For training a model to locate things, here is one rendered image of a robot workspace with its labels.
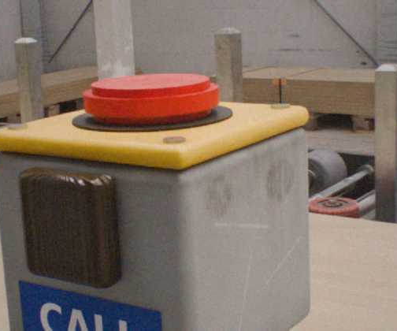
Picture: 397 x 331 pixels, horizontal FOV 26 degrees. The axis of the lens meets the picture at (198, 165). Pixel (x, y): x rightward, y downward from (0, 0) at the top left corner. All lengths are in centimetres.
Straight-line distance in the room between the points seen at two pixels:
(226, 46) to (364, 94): 516
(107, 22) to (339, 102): 532
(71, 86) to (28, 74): 644
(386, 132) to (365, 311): 51
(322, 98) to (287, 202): 655
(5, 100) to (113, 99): 740
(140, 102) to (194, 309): 6
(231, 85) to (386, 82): 29
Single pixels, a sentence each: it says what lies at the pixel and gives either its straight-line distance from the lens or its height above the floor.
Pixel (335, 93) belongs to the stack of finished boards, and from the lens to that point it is 675.
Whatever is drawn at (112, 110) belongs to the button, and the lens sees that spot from 24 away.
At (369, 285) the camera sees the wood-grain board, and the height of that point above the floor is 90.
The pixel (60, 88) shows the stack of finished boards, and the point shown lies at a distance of 815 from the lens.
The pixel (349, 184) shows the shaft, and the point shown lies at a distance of 185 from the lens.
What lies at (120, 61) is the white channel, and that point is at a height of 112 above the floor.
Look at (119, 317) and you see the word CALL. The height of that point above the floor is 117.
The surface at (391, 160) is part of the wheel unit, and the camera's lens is 140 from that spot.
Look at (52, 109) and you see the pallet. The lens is 809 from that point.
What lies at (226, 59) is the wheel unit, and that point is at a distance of 152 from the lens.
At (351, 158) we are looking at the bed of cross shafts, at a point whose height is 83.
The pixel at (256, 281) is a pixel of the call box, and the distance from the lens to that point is 25.
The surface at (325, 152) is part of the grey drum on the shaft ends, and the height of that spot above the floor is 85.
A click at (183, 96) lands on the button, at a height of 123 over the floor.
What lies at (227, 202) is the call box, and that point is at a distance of 23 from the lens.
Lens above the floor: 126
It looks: 13 degrees down
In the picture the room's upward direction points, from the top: 3 degrees counter-clockwise
